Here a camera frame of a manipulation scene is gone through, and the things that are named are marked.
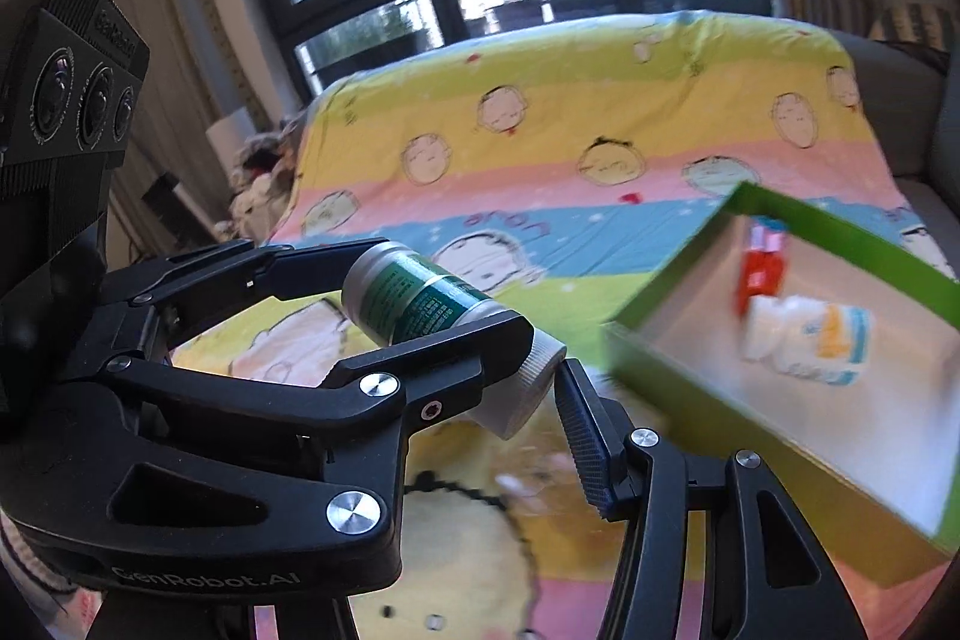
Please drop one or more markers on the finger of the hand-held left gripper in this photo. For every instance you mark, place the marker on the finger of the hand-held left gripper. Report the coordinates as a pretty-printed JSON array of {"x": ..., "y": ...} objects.
[
  {"x": 247, "y": 430},
  {"x": 240, "y": 269}
]

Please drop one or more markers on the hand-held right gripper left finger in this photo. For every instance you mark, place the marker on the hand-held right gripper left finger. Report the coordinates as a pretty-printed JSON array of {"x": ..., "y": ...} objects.
[{"x": 315, "y": 621}]

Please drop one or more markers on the green label medicine bottle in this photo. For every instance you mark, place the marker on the green label medicine bottle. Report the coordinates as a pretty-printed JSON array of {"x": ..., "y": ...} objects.
[{"x": 409, "y": 302}]

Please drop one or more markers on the white bottle with orange label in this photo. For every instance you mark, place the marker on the white bottle with orange label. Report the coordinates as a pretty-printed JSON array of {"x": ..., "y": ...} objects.
[{"x": 814, "y": 340}]

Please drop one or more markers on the pile of plush toys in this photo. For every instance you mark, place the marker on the pile of plush toys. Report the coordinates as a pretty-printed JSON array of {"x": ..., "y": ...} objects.
[{"x": 259, "y": 183}]

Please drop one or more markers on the striped printed pillow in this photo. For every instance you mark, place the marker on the striped printed pillow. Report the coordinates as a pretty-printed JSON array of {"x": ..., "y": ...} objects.
[{"x": 911, "y": 29}]

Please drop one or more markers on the grey sofa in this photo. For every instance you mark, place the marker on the grey sofa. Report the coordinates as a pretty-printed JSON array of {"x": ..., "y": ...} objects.
[{"x": 919, "y": 115}]

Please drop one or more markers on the cartoon printed blanket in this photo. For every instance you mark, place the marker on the cartoon printed blanket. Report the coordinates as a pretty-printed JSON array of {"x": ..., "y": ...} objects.
[{"x": 562, "y": 115}]

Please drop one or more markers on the red packet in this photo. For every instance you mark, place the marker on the red packet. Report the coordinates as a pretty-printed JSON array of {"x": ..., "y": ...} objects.
[{"x": 761, "y": 276}]

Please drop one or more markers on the white lamp shade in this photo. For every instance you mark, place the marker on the white lamp shade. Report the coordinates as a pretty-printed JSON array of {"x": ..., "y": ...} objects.
[{"x": 229, "y": 134}]

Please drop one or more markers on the green cardboard box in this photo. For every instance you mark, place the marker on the green cardboard box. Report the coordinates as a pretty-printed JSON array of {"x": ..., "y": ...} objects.
[{"x": 862, "y": 452}]

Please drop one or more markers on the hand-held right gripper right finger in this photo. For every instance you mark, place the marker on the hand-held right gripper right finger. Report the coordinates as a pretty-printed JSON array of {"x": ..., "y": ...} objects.
[{"x": 581, "y": 449}]

